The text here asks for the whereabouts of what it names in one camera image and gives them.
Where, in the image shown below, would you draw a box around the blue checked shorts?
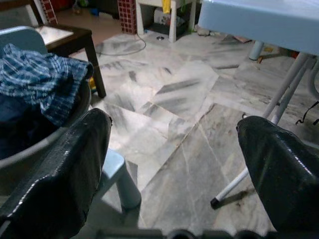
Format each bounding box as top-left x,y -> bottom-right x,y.
0,43 -> 95,128

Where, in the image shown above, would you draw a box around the white folding table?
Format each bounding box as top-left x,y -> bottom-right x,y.
197,0 -> 319,208

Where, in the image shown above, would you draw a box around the red brick pattern box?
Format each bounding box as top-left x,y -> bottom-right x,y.
40,0 -> 58,25
117,0 -> 139,34

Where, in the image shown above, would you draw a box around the white floor cable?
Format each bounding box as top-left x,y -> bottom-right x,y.
95,34 -> 148,56

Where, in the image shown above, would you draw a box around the black strap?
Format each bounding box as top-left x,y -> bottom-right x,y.
295,100 -> 319,125

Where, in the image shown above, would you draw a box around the grey plastic basin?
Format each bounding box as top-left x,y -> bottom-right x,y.
0,81 -> 92,170

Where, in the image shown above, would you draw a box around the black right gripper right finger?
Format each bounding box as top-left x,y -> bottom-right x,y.
235,116 -> 319,232

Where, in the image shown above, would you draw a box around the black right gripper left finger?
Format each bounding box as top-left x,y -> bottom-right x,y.
0,108 -> 113,239

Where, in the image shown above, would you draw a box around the yellow hanging cloth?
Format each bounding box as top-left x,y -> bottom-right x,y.
161,0 -> 173,15

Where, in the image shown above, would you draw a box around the white shelf unit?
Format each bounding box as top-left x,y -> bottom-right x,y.
135,0 -> 198,43

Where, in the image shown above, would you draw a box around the light blue plastic stool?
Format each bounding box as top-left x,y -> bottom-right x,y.
0,25 -> 142,210

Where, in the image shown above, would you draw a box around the dark blue garment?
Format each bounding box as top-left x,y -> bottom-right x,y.
0,94 -> 63,160

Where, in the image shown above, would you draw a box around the dark wooden glass top table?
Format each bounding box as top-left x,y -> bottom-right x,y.
0,0 -> 108,99

